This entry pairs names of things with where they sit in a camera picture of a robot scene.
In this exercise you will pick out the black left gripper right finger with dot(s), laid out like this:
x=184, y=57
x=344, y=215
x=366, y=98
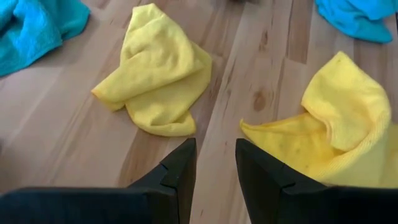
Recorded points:
x=295, y=205

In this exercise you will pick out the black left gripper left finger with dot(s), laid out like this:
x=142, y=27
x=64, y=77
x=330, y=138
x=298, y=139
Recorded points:
x=140, y=205

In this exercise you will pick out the yellow microfiber towel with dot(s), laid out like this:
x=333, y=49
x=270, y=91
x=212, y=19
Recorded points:
x=342, y=124
x=155, y=68

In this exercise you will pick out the blue microfiber towel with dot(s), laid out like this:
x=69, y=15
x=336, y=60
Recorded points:
x=357, y=18

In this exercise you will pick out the teal microfiber towel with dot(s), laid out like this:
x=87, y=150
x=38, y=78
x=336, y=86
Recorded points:
x=31, y=34

